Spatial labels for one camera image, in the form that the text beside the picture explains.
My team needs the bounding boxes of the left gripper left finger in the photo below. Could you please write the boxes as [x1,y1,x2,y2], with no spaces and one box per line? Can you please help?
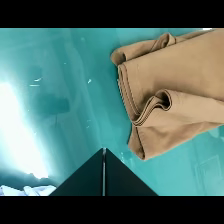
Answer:
[49,147,104,197]

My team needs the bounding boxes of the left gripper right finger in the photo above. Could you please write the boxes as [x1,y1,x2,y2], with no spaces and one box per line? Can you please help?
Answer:
[105,148,158,197]

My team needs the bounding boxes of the tan T-shirt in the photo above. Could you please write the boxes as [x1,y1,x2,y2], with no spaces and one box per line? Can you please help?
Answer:
[110,28,224,162]

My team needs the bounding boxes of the white garment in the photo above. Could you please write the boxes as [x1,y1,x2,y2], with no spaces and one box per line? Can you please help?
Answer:
[0,184,58,197]

